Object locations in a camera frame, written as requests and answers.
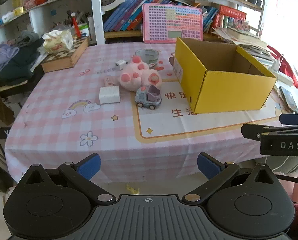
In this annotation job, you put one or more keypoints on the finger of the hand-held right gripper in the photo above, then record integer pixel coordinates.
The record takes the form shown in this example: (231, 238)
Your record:
(292, 119)
(252, 131)

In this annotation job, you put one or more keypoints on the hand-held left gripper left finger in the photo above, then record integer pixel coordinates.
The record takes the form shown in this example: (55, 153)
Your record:
(89, 166)

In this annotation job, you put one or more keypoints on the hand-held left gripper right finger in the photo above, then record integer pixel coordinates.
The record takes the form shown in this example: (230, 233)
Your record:
(209, 166)

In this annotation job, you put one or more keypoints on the yellow cardboard box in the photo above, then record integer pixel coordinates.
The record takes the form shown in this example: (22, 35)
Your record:
(229, 90)

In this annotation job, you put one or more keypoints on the white power adapter block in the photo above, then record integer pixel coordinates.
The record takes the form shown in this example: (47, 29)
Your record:
(109, 95)

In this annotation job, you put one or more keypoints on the pink bottle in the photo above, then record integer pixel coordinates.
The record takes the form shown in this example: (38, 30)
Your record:
(108, 80)

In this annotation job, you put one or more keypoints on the grey toy truck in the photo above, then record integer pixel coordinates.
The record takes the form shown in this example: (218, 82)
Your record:
(146, 97)

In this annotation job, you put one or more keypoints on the pink plush paw toy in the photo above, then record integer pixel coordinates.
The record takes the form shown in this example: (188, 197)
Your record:
(134, 77)

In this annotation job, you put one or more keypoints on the small white charger plug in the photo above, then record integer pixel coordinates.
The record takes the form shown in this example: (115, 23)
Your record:
(120, 65)

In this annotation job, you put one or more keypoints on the clear tape roll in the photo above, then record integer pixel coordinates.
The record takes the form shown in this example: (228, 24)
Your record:
(150, 56)

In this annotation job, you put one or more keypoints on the dark phone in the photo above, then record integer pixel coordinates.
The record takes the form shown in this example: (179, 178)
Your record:
(288, 100)

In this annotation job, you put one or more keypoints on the pink checked tablecloth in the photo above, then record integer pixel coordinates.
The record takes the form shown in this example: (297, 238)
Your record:
(64, 135)

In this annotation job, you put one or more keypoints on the yellow paper scrap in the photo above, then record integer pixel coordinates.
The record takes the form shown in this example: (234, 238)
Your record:
(133, 189)

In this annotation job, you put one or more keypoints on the red chair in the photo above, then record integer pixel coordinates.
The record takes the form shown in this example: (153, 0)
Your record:
(286, 66)

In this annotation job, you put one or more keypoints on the stack of papers and books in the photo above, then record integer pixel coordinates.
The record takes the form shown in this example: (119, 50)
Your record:
(241, 37)

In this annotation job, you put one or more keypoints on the wooden chessboard box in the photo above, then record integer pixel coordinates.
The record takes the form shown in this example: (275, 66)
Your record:
(61, 58)

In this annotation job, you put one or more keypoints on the red book box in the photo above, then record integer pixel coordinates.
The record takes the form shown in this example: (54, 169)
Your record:
(232, 12)

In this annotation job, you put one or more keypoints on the row of blue books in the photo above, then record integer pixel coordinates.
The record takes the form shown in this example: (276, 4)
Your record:
(209, 17)

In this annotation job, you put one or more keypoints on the dark cloth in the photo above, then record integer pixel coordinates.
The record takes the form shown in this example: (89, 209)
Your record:
(21, 62)

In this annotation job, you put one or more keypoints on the tissue pack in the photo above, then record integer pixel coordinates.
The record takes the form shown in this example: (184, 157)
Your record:
(58, 41)

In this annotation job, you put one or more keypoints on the pink learning tablet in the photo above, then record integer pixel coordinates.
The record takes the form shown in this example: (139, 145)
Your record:
(172, 22)

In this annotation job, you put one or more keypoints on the white green tub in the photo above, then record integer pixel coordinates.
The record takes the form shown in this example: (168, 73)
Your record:
(84, 30)

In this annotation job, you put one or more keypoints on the purple cloth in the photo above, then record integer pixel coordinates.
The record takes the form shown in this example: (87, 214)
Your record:
(1, 57)

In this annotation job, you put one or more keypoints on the grey cloth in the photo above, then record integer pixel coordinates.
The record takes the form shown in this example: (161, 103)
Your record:
(26, 37)

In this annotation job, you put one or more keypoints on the row of colourful books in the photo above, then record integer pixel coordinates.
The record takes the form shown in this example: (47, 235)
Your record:
(124, 15)

